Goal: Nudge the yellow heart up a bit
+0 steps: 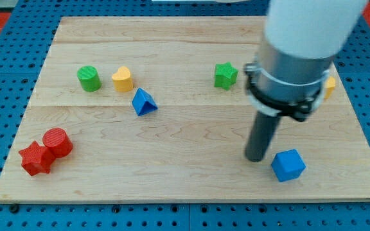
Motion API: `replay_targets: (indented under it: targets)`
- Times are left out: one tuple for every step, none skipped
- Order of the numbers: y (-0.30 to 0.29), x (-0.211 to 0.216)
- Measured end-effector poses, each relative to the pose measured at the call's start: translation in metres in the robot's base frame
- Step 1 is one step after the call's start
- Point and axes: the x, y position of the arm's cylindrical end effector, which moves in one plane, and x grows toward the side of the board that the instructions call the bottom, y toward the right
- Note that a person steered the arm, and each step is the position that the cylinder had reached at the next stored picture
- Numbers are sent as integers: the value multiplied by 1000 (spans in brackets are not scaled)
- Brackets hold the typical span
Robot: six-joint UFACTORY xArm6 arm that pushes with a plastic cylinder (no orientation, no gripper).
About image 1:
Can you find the yellow block behind arm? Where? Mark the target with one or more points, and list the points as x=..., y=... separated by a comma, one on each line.
x=329, y=86

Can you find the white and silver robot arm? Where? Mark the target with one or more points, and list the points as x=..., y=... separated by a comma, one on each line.
x=299, y=43

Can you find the yellow heart block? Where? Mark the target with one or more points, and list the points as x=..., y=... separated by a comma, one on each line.
x=122, y=80

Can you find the blue triangle block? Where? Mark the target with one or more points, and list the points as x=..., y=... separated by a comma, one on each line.
x=143, y=102

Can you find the green star block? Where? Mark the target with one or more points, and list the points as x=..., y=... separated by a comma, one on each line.
x=225, y=75

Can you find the wooden board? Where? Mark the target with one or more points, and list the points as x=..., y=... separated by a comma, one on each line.
x=189, y=150

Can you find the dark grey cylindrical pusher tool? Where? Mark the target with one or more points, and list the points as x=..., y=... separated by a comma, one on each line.
x=261, y=136

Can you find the green cylinder block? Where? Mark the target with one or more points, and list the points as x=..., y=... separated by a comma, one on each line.
x=89, y=78

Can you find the blue cube block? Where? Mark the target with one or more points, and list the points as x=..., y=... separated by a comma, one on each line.
x=288, y=165

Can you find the red cylinder block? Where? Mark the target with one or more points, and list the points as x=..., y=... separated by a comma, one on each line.
x=57, y=141

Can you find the red star block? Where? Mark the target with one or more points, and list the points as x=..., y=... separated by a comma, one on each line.
x=36, y=159

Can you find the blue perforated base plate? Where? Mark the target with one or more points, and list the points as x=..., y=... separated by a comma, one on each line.
x=24, y=43

